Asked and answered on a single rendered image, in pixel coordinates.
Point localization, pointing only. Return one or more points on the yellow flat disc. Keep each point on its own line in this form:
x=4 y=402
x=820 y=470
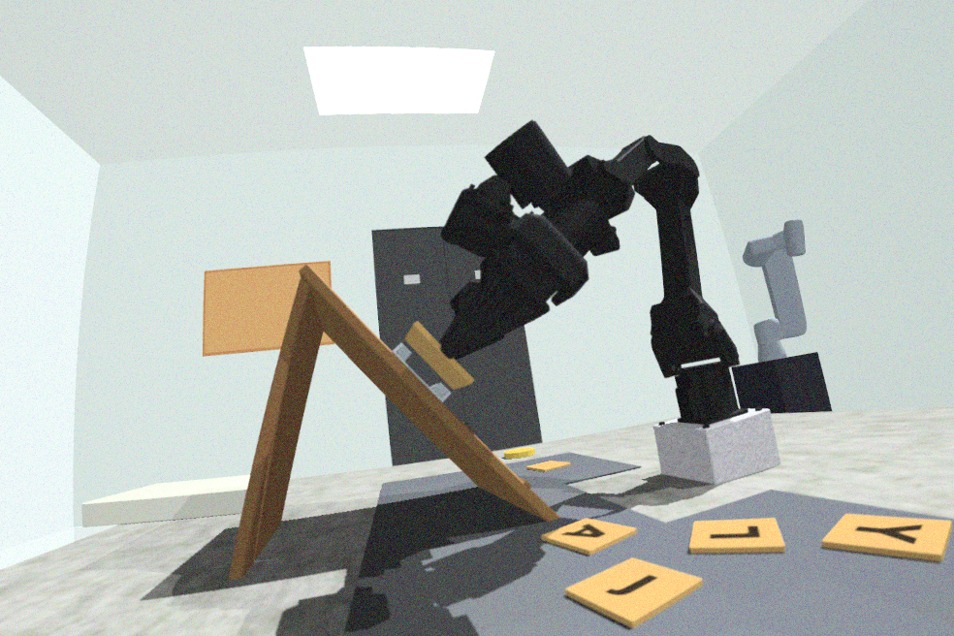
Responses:
x=519 y=453

